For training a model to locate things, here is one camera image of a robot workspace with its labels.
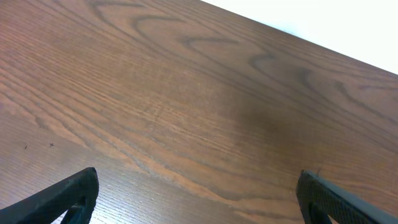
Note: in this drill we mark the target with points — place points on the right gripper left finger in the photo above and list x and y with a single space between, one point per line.
74 198

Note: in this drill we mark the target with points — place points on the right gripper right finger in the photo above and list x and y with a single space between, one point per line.
321 201

